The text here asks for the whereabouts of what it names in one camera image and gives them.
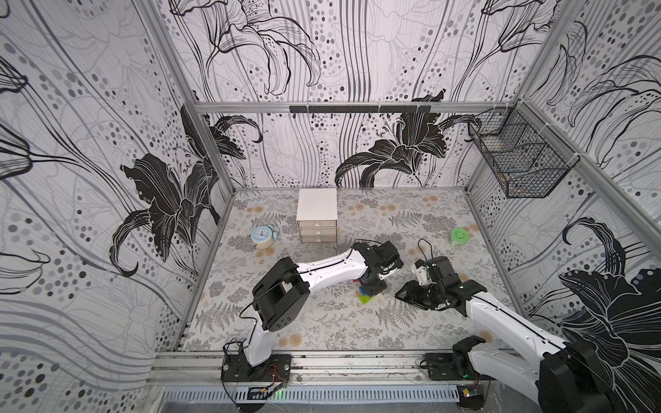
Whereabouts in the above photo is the green lego brick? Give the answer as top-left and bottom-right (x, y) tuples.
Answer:
(358, 294), (373, 305)

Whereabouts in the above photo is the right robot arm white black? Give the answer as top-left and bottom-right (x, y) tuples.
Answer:
(395, 280), (625, 412)

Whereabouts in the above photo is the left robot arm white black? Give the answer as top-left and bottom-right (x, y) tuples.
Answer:
(239, 242), (403, 367)

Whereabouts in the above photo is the white drawer cabinet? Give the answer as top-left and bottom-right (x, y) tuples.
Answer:
(296, 189), (338, 244)

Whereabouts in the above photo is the small blue alarm clock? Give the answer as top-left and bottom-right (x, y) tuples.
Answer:
(251, 225), (280, 251)

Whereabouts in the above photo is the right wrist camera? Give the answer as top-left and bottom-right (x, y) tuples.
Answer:
(411, 256), (461, 287)

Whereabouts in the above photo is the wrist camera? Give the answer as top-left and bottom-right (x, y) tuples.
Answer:
(411, 256), (461, 287)
(373, 241), (404, 274)

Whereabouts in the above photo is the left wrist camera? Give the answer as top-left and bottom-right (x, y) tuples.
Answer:
(373, 241), (404, 274)

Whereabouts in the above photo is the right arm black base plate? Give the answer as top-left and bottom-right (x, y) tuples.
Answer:
(418, 353), (492, 383)

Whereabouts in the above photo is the white slotted cable duct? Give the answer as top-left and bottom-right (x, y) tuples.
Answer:
(162, 385), (460, 404)

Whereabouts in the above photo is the black wire basket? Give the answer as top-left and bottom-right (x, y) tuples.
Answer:
(468, 103), (579, 199)

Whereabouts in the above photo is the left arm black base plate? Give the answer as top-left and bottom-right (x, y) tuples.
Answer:
(221, 354), (292, 383)

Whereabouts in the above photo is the aluminium front rail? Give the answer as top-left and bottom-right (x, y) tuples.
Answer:
(149, 348), (574, 385)

